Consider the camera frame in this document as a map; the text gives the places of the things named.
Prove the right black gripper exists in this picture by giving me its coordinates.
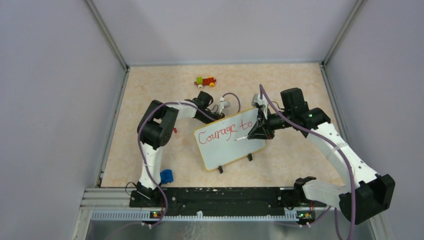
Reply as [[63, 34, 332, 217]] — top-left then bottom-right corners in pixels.
[[248, 106, 294, 140]]

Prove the red white marker pen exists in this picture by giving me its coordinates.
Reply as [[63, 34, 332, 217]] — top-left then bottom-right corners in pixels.
[[234, 135, 248, 141]]

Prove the white whiteboard yellow edge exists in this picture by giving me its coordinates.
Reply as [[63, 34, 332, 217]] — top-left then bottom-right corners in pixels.
[[193, 107, 267, 171]]

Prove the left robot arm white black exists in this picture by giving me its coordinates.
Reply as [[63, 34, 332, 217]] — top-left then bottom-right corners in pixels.
[[136, 91, 229, 207]]

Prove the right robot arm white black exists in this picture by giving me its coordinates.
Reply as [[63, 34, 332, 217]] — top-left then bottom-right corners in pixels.
[[246, 87, 396, 225]]

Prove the red green brick toy car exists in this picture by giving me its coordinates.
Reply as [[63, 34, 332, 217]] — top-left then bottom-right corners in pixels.
[[193, 76, 217, 89]]

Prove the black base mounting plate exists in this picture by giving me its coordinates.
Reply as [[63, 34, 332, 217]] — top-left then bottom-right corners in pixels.
[[129, 187, 325, 217]]

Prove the blue toy car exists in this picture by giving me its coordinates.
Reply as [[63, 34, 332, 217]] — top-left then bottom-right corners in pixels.
[[160, 169, 174, 185]]

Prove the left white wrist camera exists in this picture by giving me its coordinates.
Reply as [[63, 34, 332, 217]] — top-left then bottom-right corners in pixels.
[[217, 96, 231, 115]]

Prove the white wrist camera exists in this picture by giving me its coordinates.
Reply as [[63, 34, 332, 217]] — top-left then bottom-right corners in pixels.
[[217, 96, 231, 115], [251, 93, 269, 119]]

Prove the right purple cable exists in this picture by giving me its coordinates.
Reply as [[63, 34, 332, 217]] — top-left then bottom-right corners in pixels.
[[258, 84, 357, 240]]

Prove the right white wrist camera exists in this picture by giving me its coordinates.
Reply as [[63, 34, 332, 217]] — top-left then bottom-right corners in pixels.
[[251, 93, 269, 119]]

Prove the aluminium frame rail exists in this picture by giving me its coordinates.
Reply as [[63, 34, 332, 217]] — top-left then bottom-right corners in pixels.
[[71, 187, 393, 240]]

